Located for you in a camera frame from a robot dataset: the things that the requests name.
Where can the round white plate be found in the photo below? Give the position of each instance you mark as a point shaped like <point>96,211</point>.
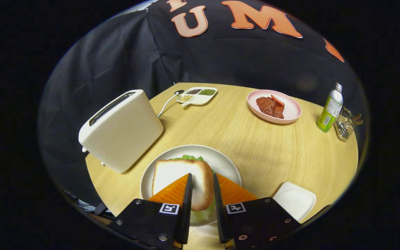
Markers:
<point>221,161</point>

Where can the toasted bread slice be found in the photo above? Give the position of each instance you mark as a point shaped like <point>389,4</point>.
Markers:
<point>201,187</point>

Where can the white divided dish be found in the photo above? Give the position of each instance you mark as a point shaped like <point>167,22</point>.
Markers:
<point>201,100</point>

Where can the pink plate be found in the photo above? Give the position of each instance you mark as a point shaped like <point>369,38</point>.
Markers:
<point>293,111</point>

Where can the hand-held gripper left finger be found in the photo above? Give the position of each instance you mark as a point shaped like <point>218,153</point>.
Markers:
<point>148,222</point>

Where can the red sausage piece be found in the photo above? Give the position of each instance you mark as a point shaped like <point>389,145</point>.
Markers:
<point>277,100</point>

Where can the dark seeds pile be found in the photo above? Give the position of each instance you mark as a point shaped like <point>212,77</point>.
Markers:
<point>194,91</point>

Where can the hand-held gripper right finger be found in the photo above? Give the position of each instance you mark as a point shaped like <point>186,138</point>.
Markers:
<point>259,222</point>

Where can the brown meat pieces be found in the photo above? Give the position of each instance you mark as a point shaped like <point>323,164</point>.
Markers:
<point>267,107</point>

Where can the clear glass holder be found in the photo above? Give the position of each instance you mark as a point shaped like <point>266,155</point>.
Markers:
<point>344,128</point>

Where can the white toaster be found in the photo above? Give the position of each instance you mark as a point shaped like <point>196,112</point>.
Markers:
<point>123,135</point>

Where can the green label bottle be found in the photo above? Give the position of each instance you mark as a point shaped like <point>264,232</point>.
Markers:
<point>329,111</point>

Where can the green beans pile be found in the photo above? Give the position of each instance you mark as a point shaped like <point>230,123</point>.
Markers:
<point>207,92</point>

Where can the black backdrop cloth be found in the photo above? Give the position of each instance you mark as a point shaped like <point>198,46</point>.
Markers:
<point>109,55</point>

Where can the yellow beans pile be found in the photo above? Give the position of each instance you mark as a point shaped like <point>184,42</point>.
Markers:
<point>185,98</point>

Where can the green lettuce leaf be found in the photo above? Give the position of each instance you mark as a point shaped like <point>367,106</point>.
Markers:
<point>203,216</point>

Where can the rectangular white plate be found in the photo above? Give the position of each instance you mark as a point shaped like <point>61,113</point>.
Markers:
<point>295,201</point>

